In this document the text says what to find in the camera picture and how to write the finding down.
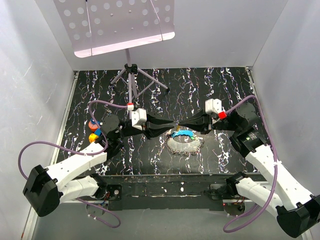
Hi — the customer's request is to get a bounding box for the white perforated music stand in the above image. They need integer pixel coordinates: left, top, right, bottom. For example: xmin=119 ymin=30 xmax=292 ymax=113
xmin=54 ymin=0 xmax=175 ymax=115

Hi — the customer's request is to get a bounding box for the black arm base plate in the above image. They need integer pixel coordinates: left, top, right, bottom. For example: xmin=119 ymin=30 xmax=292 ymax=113
xmin=102 ymin=174 xmax=247 ymax=215

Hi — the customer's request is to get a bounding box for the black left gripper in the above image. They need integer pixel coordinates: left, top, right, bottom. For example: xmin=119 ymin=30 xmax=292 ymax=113
xmin=115 ymin=109 xmax=174 ymax=140

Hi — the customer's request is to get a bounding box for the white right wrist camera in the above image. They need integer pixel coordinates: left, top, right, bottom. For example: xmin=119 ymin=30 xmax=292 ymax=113
xmin=205 ymin=98 xmax=227 ymax=120

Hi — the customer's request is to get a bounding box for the yellow blue toy block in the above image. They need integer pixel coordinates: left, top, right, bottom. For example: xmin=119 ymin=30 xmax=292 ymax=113
xmin=88 ymin=128 xmax=101 ymax=143

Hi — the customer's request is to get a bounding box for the orange blue toy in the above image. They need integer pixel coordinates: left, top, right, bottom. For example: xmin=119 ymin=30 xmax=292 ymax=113
xmin=88 ymin=119 xmax=103 ymax=133

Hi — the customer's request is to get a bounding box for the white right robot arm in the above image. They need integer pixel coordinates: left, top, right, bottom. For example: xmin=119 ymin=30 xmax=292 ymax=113
xmin=179 ymin=100 xmax=320 ymax=238

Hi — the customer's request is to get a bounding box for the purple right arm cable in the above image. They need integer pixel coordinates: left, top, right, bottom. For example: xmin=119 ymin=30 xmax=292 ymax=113
xmin=222 ymin=94 xmax=279 ymax=234

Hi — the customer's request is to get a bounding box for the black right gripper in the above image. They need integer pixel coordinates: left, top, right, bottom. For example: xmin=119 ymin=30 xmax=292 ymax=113
xmin=178 ymin=107 xmax=240 ymax=135

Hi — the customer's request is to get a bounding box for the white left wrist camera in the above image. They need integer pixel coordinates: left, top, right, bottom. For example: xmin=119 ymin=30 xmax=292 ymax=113
xmin=127 ymin=103 xmax=147 ymax=131

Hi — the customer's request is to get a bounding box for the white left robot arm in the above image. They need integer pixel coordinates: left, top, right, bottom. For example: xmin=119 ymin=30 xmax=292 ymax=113
xmin=22 ymin=109 xmax=174 ymax=217

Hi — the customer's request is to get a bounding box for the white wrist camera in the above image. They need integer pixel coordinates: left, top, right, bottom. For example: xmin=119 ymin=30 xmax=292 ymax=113
xmin=127 ymin=103 xmax=147 ymax=131
xmin=205 ymin=98 xmax=227 ymax=120

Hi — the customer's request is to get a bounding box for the yellow capped key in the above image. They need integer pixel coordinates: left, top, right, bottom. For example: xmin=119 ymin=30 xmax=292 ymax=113
xmin=175 ymin=125 xmax=181 ymax=133

